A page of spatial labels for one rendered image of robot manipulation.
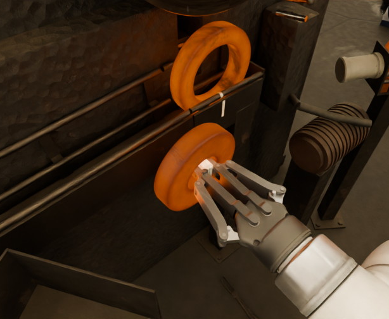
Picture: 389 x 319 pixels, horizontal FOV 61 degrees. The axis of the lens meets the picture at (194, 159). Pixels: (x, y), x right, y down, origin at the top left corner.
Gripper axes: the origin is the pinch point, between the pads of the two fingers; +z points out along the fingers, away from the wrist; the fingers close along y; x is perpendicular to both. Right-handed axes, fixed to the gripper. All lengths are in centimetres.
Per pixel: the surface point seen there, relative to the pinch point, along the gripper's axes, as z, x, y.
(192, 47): 13.2, 9.3, 10.3
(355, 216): -17, -72, 70
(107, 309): -7.2, -11.0, -22.0
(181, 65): 13.2, 6.7, 7.8
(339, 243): -20, -72, 56
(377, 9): 74, -77, 242
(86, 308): -5.0, -11.2, -24.3
